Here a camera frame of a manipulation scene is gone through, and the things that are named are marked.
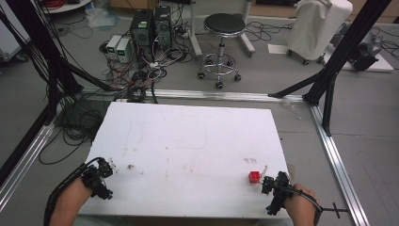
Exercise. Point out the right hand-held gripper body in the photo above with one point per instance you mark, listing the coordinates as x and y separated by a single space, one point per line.
279 191

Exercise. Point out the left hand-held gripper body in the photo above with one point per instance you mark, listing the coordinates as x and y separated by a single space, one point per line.
91 179

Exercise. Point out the red block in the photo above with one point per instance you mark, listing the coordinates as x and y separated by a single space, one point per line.
254 177

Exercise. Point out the person's right hand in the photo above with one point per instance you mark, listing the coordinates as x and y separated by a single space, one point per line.
301 207

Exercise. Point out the person's left hand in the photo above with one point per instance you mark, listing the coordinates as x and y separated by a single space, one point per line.
70 201

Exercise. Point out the white power supply box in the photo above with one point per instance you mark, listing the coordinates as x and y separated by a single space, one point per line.
113 47
123 50

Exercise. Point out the black computer tower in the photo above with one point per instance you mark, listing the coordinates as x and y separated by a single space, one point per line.
142 33
163 26

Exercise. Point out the black round stool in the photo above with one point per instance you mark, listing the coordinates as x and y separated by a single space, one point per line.
223 37

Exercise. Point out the white table legs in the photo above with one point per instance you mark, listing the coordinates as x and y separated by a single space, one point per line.
196 40

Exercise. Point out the clear plastic bag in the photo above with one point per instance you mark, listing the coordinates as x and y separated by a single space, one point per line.
100 17

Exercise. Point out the black floor device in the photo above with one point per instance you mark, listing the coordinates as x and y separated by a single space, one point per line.
365 58

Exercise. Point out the white covered cart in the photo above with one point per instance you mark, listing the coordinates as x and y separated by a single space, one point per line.
316 28

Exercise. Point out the white flat board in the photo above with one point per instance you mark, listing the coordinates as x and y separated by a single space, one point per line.
376 64

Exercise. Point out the round white table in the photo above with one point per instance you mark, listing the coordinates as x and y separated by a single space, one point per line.
67 5

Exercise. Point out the aluminium floor rail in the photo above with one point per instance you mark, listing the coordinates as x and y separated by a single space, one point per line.
337 166
219 95
25 163

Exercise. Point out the black frame beam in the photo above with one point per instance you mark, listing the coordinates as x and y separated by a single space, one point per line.
23 147

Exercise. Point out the black frame post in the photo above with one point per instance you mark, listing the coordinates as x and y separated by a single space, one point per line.
40 47
348 50

